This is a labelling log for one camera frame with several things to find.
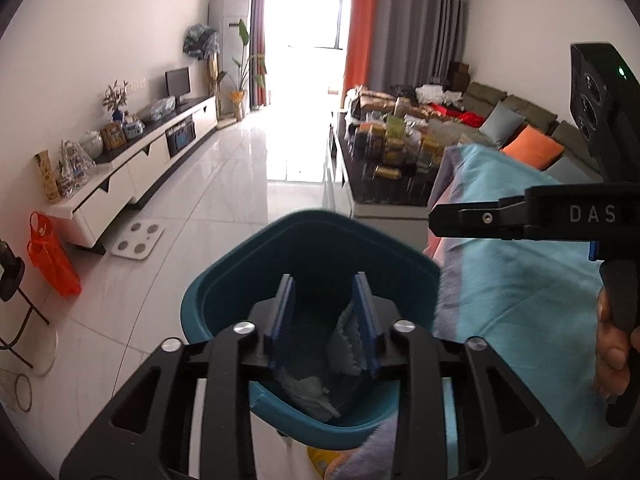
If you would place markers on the pile of clothes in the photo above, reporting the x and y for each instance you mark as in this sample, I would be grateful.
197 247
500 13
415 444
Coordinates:
431 100

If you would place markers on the striped left curtain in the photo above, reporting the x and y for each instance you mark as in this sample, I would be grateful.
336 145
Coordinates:
258 96

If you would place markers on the grey curtain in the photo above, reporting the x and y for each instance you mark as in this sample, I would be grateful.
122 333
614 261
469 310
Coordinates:
414 41

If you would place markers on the white standing air conditioner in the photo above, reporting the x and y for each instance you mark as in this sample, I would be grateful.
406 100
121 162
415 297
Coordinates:
225 17

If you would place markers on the white tissue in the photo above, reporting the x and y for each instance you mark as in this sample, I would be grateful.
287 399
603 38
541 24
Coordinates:
345 349
308 395

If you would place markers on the blue-grey cushion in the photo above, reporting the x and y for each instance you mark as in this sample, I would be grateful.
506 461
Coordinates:
567 171
501 124

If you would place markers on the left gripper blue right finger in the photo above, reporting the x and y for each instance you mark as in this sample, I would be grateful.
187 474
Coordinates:
369 326

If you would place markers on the blue-grey cushion near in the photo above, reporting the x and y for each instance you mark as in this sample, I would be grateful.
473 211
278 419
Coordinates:
567 171

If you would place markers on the small plant blue vase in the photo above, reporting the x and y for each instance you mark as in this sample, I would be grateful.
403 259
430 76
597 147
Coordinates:
116 99

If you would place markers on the right hand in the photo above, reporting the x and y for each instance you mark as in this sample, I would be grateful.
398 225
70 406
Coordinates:
612 373

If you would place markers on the black tracking camera box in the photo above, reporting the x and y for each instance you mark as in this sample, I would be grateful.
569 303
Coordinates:
604 103

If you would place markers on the teal plastic trash bin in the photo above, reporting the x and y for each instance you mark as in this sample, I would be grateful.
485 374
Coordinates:
323 252

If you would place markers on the teal grey tablecloth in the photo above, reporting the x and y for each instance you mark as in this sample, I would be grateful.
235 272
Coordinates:
534 302

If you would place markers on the cluttered dark coffee table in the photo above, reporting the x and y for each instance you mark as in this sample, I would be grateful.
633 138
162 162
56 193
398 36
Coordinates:
382 158

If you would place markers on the covered standing fan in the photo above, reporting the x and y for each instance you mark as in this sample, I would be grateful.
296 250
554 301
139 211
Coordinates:
201 42

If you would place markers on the orange cushion far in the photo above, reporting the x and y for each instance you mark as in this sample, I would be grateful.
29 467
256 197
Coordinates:
533 148

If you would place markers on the tall green potted plant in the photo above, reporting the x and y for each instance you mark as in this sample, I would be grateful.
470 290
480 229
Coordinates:
248 66

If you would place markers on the blue-grey cushion far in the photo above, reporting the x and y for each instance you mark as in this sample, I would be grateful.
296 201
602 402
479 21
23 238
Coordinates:
501 124

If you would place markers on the white black TV cabinet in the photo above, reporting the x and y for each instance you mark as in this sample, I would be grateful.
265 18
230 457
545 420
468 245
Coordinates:
130 175

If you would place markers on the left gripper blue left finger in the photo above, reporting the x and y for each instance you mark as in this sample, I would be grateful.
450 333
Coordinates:
280 322

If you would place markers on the white bathroom scale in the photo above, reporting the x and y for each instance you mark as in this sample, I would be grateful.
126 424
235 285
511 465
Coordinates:
138 240

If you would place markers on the small black monitor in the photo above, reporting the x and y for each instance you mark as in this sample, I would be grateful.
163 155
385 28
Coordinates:
178 84

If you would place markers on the green sectional sofa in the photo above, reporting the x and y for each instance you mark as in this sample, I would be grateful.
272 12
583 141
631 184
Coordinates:
482 100

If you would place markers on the orange curtain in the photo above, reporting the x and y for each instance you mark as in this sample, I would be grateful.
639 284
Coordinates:
361 29

